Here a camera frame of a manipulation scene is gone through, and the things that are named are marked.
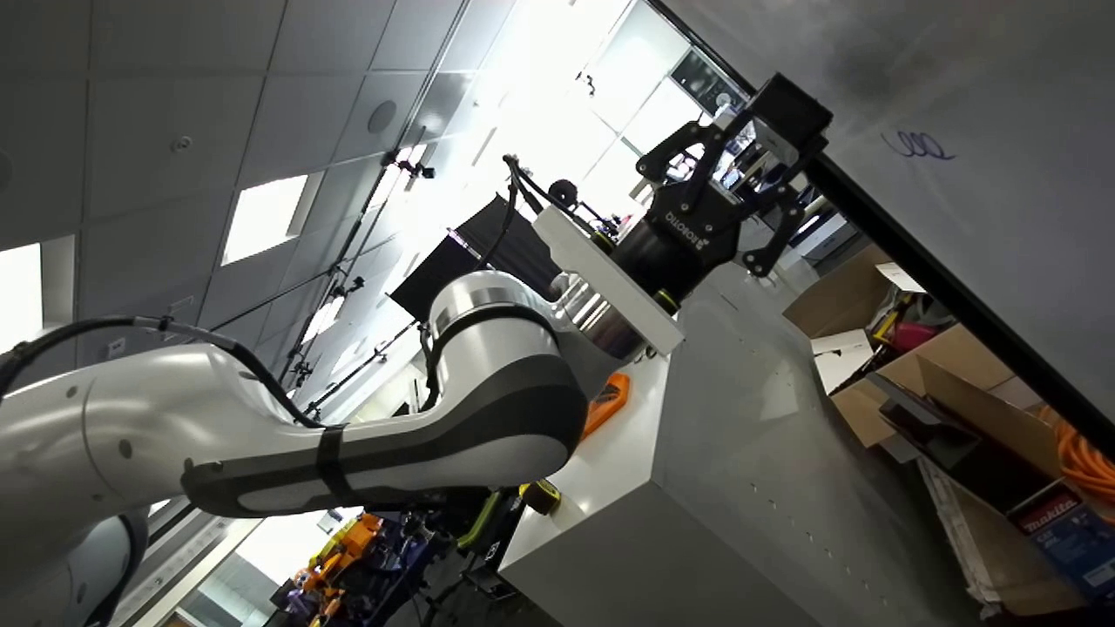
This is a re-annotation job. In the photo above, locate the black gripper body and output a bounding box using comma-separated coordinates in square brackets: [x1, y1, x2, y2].
[612, 195, 749, 302]

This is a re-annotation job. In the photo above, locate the brown cardboard box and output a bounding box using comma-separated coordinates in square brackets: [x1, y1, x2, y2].
[780, 247, 934, 341]

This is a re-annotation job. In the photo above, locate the black flat screen panel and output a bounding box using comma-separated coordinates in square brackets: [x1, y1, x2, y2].
[392, 192, 565, 323]

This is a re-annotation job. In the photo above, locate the large open cardboard box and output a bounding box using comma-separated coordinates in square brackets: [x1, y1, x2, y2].
[827, 320, 1115, 621]

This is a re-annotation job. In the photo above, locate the black tripod stand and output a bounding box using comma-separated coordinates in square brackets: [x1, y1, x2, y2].
[280, 147, 444, 394]

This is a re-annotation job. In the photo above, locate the ceiling light panel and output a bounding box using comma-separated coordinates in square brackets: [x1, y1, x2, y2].
[215, 170, 324, 269]
[0, 236, 80, 356]

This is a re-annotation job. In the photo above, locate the blue printed box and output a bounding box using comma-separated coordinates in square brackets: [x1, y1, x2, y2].
[1006, 478, 1115, 589]

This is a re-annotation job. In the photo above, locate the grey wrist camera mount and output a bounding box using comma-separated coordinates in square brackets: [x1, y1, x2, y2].
[529, 203, 691, 358]

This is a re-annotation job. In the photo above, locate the whiteboard with black frame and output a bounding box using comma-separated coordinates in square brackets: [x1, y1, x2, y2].
[650, 0, 1115, 460]

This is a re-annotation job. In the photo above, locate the orange coiled cable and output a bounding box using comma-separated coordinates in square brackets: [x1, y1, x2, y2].
[1044, 418, 1115, 504]

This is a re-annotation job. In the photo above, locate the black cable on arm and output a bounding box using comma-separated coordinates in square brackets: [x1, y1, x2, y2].
[0, 315, 324, 428]

